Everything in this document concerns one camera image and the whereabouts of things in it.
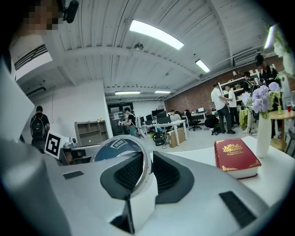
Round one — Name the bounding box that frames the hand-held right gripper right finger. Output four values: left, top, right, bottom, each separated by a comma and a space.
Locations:
131, 151, 269, 236

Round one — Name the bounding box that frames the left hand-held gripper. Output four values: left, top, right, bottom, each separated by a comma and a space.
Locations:
44, 130, 93, 166

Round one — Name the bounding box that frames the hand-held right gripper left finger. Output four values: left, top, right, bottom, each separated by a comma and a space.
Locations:
49, 152, 148, 236

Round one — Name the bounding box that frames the grey tape roll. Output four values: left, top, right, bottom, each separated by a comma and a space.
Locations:
89, 134, 153, 199

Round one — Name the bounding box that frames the wooden shelf cabinet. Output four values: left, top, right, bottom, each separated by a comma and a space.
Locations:
74, 119, 109, 147

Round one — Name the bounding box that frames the cardboard box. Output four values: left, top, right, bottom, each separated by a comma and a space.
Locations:
167, 127, 187, 148

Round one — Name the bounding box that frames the black yellow vacuum cleaner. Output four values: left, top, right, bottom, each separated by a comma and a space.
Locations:
152, 131, 167, 146

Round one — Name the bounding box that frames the long white desk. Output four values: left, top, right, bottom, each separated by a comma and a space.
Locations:
140, 119, 189, 140

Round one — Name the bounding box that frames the black framed glass door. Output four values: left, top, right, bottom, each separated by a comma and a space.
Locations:
107, 101, 134, 136

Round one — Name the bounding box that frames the black office chair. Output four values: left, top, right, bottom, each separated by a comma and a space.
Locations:
186, 112, 202, 132

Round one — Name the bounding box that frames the red hardcover book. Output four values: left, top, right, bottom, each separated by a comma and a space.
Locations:
213, 137, 262, 180

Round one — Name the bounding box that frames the short white desk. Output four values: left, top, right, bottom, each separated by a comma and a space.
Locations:
188, 112, 208, 126

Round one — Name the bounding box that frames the ceiling air vent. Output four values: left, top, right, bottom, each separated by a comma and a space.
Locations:
13, 43, 53, 77

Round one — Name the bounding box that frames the yellow green cloth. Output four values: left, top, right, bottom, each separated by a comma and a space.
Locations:
239, 108, 251, 127

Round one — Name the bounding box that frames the white ceramic vase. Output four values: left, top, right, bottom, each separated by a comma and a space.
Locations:
256, 112, 273, 159

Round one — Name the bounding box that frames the white shelf unit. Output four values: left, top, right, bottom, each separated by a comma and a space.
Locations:
218, 70, 261, 109

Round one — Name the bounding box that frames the purple flower bouquet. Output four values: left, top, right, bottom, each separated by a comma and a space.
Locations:
241, 82, 283, 120

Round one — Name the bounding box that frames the person's face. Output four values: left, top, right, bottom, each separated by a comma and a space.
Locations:
13, 0, 61, 40

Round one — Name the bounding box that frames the round wooden side table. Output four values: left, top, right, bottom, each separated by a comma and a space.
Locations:
268, 110, 295, 152

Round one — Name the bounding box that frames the white flower bouquet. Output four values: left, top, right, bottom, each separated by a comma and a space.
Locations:
265, 23, 295, 80

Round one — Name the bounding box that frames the black head-mounted camera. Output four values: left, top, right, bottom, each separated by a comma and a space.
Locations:
61, 0, 80, 24

